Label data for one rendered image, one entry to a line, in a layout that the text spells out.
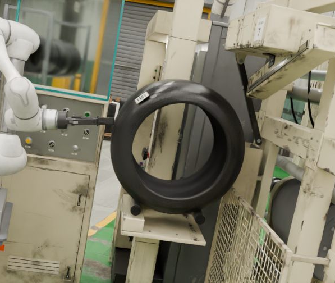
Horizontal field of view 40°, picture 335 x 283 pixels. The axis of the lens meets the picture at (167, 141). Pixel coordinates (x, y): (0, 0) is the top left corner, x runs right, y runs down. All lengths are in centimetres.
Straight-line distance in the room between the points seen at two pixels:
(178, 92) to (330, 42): 61
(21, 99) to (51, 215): 105
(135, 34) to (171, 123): 965
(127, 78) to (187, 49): 963
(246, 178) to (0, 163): 120
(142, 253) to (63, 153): 73
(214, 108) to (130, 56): 1000
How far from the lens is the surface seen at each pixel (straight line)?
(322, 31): 165
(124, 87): 1186
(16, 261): 284
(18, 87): 180
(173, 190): 220
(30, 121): 192
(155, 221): 215
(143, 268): 245
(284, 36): 169
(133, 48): 1182
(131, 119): 185
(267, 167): 233
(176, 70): 222
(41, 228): 274
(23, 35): 238
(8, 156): 236
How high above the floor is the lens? 150
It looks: 9 degrees down
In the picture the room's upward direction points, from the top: 10 degrees clockwise
